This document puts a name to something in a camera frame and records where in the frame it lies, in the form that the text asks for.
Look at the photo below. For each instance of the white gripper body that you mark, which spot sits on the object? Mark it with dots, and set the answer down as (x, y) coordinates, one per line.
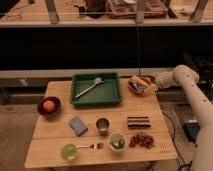
(164, 79)

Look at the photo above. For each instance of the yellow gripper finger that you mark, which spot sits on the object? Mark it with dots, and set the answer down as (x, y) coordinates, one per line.
(153, 88)

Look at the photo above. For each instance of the blue and white towel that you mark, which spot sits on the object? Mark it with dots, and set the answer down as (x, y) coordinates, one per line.
(138, 87)

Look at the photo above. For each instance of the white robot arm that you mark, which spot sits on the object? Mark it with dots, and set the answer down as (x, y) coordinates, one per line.
(202, 107)

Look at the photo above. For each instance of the red-brown bowl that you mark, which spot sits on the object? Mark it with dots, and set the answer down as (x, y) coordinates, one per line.
(146, 92)

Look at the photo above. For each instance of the yellow banana in bowl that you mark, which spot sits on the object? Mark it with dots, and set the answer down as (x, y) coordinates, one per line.
(139, 81)

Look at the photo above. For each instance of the green bowl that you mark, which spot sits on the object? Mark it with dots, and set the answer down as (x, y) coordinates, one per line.
(69, 152)

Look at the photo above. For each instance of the striped chocolate wafer block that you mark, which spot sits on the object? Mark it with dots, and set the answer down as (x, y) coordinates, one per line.
(138, 122)

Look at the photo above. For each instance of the pile of brown nuts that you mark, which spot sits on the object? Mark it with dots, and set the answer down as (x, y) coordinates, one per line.
(142, 139)

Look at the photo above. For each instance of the black box on floor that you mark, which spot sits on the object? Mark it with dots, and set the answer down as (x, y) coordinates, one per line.
(191, 130)

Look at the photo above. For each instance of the small metal cup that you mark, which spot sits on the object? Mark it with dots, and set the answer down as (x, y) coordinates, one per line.
(102, 125)

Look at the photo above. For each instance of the white cup with greens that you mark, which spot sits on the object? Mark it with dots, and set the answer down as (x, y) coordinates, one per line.
(116, 142)

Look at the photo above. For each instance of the green plastic tray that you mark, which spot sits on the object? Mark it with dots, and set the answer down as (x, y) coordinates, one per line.
(106, 93)

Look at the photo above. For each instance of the silver fork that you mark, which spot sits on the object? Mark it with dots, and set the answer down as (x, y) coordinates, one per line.
(92, 146)

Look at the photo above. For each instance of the blue sponge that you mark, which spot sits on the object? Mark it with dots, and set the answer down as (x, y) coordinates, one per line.
(78, 125)

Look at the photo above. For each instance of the orange fruit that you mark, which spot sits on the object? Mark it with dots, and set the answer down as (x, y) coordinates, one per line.
(49, 105)

